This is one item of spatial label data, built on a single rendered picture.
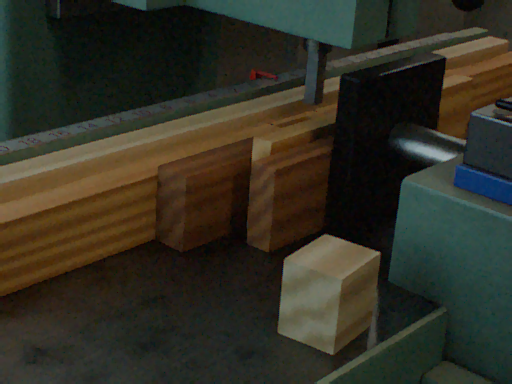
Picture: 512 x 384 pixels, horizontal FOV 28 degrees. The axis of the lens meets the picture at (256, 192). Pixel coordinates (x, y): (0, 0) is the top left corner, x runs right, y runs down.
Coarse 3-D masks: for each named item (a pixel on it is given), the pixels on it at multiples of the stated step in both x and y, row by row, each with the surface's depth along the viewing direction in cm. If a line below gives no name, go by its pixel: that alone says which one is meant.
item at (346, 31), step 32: (192, 0) 66; (224, 0) 64; (256, 0) 63; (288, 0) 61; (320, 0) 60; (352, 0) 58; (384, 0) 60; (416, 0) 63; (288, 32) 62; (320, 32) 60; (352, 32) 59; (384, 32) 61
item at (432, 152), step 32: (384, 64) 59; (416, 64) 60; (352, 96) 56; (384, 96) 58; (416, 96) 61; (352, 128) 57; (384, 128) 59; (416, 128) 59; (352, 160) 57; (384, 160) 60; (416, 160) 58; (352, 192) 58; (384, 192) 61; (352, 224) 59
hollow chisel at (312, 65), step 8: (312, 56) 65; (320, 56) 65; (312, 64) 65; (320, 64) 65; (312, 72) 65; (320, 72) 65; (312, 80) 65; (320, 80) 65; (304, 88) 66; (312, 88) 65; (320, 88) 66; (304, 96) 66; (312, 96) 66; (320, 96) 66; (312, 104) 66
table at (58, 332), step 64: (128, 256) 55; (192, 256) 56; (256, 256) 56; (384, 256) 57; (0, 320) 48; (64, 320) 48; (128, 320) 49; (192, 320) 49; (256, 320) 50; (384, 320) 50
